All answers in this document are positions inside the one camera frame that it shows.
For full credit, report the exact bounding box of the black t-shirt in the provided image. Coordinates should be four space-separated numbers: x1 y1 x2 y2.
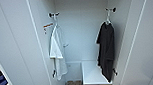
95 21 117 85

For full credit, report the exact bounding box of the white hanger with black shirt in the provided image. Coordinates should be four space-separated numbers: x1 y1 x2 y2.
102 9 114 26

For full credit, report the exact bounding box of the small black low hook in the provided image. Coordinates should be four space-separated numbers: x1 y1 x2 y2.
51 68 57 79
112 67 119 77

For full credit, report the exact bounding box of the white t-shirt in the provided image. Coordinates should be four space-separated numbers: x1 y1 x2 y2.
47 23 70 82

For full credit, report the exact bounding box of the white wardrobe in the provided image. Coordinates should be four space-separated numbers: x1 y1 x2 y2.
25 0 152 85

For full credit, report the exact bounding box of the white wardrobe door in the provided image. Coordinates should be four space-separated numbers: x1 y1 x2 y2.
0 0 55 85
115 0 153 85

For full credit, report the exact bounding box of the orange white warning label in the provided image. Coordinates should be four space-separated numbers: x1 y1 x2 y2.
42 21 55 34

